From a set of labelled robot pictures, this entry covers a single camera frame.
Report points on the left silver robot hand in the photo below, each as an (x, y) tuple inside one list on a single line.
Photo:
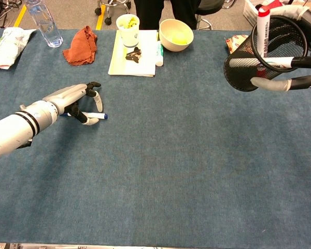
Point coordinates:
[(67, 94)]

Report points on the blue cap marker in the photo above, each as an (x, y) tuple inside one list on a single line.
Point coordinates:
[(98, 115)]

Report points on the red cap marker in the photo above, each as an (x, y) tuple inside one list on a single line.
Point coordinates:
[(263, 33)]

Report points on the black mesh pen cup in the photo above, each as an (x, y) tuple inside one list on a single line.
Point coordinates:
[(238, 70)]

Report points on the rust brown cloth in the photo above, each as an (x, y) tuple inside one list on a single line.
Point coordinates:
[(81, 49)]

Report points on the red folder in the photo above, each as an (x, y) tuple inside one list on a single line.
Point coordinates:
[(276, 2)]

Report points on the white plastic basket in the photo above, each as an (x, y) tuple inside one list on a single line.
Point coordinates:
[(250, 13)]

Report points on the clear plastic water bottle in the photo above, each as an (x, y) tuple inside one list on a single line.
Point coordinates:
[(48, 28)]

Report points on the white printed snack bag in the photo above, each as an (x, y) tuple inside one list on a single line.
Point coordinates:
[(5, 49)]

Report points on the red patterned wrapped packet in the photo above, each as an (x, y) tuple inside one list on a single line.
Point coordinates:
[(235, 42)]

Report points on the yellow and white booklet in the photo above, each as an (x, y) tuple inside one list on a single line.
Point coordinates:
[(142, 68)]

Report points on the white paper cup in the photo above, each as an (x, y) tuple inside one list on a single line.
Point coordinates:
[(129, 36)]

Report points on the yellow toy figure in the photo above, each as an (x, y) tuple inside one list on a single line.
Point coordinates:
[(131, 22)]

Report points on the chrome wheeled stool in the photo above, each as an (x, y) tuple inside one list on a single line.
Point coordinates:
[(114, 7)]

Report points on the white green glue stick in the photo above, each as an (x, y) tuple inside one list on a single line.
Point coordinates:
[(159, 55)]

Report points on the black seat stool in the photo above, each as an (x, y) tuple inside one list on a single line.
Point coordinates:
[(210, 7)]

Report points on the beige bowl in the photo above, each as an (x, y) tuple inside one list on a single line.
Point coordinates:
[(168, 42)]

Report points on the person in black trousers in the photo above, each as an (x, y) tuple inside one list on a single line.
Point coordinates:
[(150, 13)]

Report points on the blue felt table cover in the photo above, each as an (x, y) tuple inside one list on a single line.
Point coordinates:
[(155, 181)]

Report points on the yellow ball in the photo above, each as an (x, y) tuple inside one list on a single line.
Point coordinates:
[(180, 39)]

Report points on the aluminium table edge rail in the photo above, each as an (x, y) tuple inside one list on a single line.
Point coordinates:
[(41, 247)]

